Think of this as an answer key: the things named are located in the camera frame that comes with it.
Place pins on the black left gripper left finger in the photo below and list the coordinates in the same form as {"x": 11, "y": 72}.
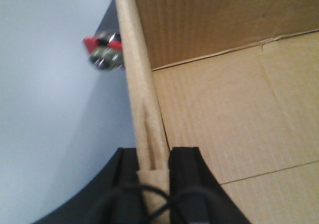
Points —
{"x": 96, "y": 202}

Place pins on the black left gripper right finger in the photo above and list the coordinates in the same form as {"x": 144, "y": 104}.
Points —
{"x": 197, "y": 197}

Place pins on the brown cardboard carton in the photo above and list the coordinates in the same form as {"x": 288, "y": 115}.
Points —
{"x": 239, "y": 79}

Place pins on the red emergency stop device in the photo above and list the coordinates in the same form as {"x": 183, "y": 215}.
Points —
{"x": 105, "y": 50}

